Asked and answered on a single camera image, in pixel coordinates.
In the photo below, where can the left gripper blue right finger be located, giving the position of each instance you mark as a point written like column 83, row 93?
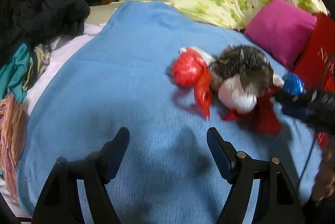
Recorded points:
column 230, row 162

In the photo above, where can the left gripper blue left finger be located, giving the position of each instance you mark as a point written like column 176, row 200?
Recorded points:
column 103, row 165

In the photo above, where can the blue plastic bag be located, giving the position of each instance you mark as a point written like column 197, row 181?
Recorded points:
column 293, row 84

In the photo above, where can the dark red plastic wrapper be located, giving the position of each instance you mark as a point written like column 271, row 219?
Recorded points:
column 262, row 119

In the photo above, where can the white tissue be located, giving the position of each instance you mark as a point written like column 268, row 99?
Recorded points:
column 233, row 96

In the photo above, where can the black grey plastic bag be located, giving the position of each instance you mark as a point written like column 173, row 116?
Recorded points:
column 251, row 64

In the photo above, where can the red plastic bag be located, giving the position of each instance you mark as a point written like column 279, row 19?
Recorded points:
column 191, row 70

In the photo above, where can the white long medicine box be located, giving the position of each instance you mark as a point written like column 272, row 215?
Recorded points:
column 205, row 56

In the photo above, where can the person right hand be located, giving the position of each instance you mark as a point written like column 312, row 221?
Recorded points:
column 324, row 180

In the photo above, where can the red Nilrich paper bag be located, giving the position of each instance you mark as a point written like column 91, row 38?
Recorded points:
column 312, row 62

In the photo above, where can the magenta pillow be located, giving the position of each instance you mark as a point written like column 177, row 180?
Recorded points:
column 282, row 30

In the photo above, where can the blue towel blanket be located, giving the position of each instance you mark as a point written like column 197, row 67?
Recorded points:
column 120, row 78

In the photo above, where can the colourful patterned cloth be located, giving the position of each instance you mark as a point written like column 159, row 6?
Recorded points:
column 14, row 119

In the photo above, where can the pink white bed sheet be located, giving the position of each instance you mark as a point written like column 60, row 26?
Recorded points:
column 58, row 58

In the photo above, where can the teal garment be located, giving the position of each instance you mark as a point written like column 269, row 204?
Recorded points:
column 13, row 73

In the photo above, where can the black clothes pile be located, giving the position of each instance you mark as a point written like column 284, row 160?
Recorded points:
column 38, row 21

